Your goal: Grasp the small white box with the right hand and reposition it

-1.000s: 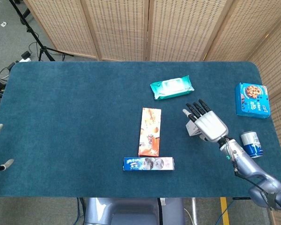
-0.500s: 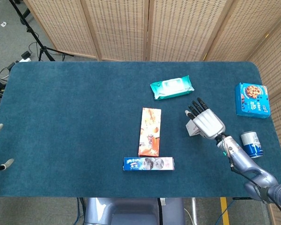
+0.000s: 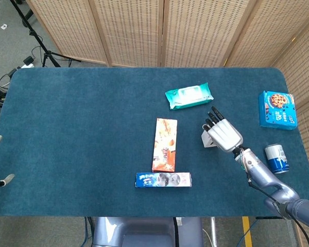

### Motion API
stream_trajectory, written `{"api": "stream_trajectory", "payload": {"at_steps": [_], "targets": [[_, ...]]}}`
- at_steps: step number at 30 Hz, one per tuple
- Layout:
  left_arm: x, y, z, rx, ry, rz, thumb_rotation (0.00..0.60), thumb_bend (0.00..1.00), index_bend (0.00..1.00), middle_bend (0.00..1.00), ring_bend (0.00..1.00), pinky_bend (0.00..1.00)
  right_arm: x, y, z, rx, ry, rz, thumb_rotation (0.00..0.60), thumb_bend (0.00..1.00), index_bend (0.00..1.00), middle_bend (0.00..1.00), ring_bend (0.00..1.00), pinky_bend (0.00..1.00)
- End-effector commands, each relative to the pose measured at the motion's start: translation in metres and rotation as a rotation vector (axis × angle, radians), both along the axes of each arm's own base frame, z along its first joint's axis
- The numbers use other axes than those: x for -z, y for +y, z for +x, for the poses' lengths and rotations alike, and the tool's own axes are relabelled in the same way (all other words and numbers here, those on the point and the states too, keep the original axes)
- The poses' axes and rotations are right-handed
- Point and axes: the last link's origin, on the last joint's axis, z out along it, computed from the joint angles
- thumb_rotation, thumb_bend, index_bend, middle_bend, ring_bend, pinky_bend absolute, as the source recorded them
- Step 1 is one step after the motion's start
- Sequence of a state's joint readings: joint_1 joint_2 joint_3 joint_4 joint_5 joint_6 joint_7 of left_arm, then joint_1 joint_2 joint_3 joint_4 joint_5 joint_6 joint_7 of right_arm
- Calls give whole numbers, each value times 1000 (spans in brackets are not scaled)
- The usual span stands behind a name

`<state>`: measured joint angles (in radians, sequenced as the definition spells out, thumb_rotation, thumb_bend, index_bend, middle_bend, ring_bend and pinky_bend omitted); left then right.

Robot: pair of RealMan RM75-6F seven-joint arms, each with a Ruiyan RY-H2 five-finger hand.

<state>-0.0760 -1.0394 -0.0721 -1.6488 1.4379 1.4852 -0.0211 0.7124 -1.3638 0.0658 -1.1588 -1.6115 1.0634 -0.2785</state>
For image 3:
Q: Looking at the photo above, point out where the blue floor cable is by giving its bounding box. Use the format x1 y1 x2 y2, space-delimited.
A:
236 218 259 247

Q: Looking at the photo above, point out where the orange biscuit box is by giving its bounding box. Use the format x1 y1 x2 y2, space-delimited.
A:
151 118 178 173

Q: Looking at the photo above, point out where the green wet wipe pack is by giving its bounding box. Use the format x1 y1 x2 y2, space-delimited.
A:
165 82 214 111

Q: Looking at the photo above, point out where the blue Oreo cookie pack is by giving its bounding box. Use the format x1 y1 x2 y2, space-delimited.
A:
135 172 193 188

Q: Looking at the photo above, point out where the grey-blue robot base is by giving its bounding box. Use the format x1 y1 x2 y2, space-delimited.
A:
92 217 204 247

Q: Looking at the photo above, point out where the small white box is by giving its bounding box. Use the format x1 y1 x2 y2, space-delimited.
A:
201 129 218 148

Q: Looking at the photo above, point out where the woven wooden folding screen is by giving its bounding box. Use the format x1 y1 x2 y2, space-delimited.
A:
25 0 309 247

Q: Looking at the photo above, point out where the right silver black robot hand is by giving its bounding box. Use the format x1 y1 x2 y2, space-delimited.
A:
201 106 244 153

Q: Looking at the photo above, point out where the metal table leg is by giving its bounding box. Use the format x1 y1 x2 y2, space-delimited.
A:
210 217 219 247

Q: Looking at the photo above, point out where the blue white drink can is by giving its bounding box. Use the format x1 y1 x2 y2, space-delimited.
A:
264 144 290 175

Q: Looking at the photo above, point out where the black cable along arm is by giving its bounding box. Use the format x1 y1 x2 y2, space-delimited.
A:
238 148 309 247

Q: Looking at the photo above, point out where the blue chocolate chip cookie box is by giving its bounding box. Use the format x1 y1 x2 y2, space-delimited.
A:
258 90 298 131

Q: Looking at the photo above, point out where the blue felt table mat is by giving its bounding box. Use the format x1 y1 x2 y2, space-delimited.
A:
0 66 309 218

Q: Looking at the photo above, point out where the left black grey-tipped robot hand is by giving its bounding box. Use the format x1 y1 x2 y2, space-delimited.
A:
0 135 15 190

